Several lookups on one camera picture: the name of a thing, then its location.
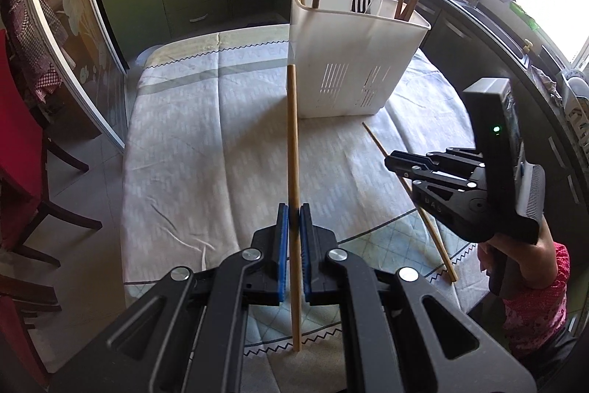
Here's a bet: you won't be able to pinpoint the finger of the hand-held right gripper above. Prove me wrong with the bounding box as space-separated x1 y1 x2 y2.
424 147 485 177
383 151 485 220

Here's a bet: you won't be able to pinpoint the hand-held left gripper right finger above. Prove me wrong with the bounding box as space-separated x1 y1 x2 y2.
299 202 537 393

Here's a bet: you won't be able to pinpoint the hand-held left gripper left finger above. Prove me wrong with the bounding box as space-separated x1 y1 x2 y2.
50 202 292 393

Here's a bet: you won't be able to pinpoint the white plastic utensil holder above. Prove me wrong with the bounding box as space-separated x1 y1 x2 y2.
288 0 432 120

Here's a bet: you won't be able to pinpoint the person's right forearm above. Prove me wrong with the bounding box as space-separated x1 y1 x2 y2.
504 229 572 361

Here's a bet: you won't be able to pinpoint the person's right hand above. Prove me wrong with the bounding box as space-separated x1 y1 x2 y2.
476 232 531 284

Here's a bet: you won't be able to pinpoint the white dish rack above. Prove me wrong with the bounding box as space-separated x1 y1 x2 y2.
554 68 589 154

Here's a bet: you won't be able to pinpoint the crumpled grey rag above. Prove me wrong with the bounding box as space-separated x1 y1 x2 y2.
531 65 564 105

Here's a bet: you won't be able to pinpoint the steel double sink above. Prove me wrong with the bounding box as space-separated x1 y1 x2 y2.
442 0 544 71

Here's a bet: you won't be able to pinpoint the pale printed tablecloth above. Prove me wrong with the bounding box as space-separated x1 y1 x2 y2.
120 24 482 358

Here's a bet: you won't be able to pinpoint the green plastic containers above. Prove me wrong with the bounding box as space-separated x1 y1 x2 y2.
508 1 539 32

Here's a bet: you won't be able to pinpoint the red upholstered wooden chair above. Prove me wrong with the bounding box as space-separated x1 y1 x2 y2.
0 28 103 269
0 273 64 378

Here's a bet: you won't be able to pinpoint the floral glass sliding door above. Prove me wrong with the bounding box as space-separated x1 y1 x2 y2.
18 0 132 152

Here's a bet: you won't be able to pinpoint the checkered hanging apron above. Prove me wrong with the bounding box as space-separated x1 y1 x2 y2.
4 0 65 103

